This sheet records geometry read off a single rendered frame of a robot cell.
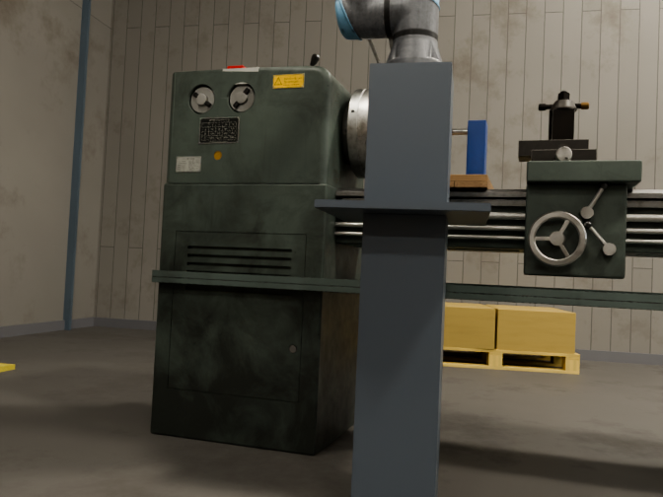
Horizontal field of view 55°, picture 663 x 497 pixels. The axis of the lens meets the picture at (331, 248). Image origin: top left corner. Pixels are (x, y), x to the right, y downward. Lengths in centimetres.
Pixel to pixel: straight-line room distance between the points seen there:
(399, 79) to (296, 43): 419
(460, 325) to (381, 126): 285
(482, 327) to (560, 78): 220
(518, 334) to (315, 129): 263
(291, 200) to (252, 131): 28
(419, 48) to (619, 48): 406
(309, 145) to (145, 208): 398
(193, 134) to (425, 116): 96
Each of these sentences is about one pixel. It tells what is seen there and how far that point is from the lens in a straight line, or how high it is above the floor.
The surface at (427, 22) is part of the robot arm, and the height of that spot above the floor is 122.
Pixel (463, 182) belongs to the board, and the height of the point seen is 88.
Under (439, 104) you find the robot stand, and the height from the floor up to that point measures 100.
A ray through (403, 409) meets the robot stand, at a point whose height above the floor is 26.
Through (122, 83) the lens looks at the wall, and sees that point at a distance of 630.
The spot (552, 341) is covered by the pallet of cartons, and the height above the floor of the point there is 20.
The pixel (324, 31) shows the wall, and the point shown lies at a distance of 576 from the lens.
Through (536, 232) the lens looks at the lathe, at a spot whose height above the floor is 72.
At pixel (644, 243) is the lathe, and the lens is 206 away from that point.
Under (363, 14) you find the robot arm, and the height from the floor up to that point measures 125.
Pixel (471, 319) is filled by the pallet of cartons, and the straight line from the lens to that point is 431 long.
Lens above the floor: 58
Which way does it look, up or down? 2 degrees up
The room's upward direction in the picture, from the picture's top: 3 degrees clockwise
